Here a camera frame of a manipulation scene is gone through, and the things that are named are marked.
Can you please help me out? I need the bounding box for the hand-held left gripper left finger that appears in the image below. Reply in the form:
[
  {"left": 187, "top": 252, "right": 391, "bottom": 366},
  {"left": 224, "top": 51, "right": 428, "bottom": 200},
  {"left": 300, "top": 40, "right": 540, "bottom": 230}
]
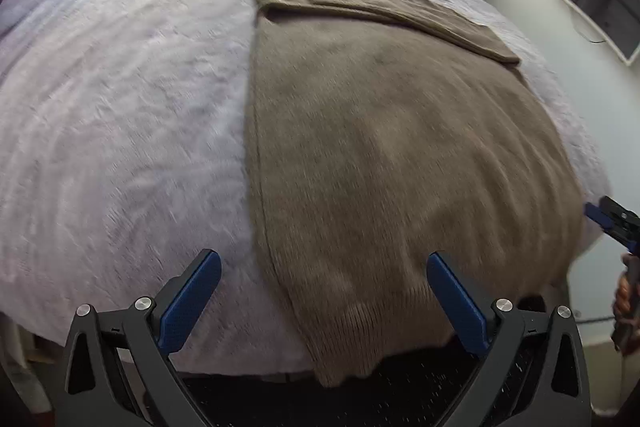
[{"left": 54, "top": 249, "right": 236, "bottom": 427}]

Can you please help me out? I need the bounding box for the olive brown knit sweater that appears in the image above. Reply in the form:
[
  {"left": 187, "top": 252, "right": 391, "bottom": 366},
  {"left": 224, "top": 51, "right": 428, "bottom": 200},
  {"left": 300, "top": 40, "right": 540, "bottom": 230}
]
[{"left": 244, "top": 0, "right": 586, "bottom": 388}]

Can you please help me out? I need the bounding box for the bed with lilac quilt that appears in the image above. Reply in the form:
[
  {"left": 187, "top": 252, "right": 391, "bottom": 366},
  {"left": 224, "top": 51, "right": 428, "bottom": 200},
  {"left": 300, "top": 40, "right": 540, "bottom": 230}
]
[{"left": 0, "top": 0, "right": 613, "bottom": 378}]

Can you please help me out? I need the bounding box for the person's right hand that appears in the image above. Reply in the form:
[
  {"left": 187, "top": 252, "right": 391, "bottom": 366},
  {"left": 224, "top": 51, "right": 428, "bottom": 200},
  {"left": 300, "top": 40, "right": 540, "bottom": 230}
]
[{"left": 614, "top": 274, "right": 640, "bottom": 323}]

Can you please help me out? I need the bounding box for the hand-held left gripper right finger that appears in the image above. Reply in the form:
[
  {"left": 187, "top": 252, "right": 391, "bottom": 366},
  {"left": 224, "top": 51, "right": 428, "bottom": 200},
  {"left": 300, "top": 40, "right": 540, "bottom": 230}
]
[{"left": 427, "top": 251, "right": 593, "bottom": 427}]

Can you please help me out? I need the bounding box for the thin black television cable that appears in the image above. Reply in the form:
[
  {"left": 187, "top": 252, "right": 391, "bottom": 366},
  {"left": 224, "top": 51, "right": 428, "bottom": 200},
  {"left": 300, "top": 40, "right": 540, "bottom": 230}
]
[{"left": 575, "top": 14, "right": 608, "bottom": 44}]

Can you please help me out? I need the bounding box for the wall mounted television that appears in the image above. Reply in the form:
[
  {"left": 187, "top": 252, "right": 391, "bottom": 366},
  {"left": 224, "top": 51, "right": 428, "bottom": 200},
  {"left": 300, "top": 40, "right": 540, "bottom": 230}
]
[{"left": 539, "top": 0, "right": 640, "bottom": 66}]

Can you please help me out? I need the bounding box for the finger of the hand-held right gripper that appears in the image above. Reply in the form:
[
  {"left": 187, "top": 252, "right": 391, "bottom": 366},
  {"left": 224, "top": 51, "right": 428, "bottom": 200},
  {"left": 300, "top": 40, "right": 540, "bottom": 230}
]
[{"left": 584, "top": 196, "right": 640, "bottom": 258}]

